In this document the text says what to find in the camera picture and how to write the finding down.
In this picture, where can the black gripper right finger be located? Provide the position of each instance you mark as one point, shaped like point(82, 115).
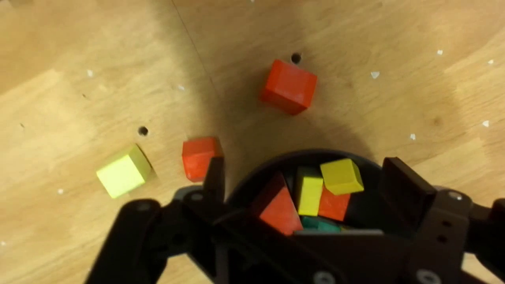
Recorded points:
point(436, 230)

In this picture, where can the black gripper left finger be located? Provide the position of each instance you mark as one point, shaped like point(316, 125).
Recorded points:
point(167, 237)

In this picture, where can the pale yellow wooden cube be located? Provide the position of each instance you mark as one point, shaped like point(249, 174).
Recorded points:
point(123, 174)

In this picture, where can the red rounded wooden block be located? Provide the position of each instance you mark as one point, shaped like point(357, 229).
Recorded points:
point(197, 158)

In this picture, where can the red wooden pyramid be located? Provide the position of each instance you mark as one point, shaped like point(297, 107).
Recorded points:
point(279, 210)

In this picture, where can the green wooden cube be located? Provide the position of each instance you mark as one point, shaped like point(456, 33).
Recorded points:
point(317, 224)

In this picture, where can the long yellow wooden block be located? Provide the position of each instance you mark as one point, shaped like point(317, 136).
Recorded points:
point(309, 196)

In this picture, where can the large red wooden block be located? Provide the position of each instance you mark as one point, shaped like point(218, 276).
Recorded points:
point(289, 87)

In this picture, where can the black bowl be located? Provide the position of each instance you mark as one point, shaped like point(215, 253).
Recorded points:
point(371, 202)

